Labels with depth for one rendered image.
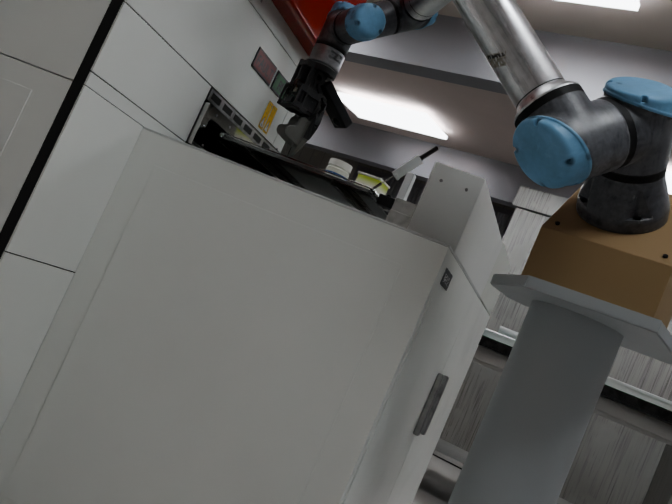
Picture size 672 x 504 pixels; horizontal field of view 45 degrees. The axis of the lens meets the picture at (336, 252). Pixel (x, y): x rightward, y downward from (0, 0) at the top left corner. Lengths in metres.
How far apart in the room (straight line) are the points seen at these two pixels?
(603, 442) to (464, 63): 2.83
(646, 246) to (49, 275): 1.02
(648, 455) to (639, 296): 4.65
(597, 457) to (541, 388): 4.69
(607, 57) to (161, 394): 4.63
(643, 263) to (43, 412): 1.06
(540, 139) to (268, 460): 0.67
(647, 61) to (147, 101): 4.40
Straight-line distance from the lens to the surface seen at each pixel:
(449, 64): 6.04
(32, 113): 1.45
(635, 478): 5.97
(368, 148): 10.07
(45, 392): 1.57
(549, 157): 1.25
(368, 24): 1.75
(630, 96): 1.32
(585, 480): 6.03
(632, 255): 1.36
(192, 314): 1.44
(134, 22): 1.48
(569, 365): 1.35
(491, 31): 1.34
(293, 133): 1.80
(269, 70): 1.93
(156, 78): 1.57
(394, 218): 1.61
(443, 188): 1.42
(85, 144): 1.46
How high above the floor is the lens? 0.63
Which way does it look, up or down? 5 degrees up
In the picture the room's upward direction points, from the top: 24 degrees clockwise
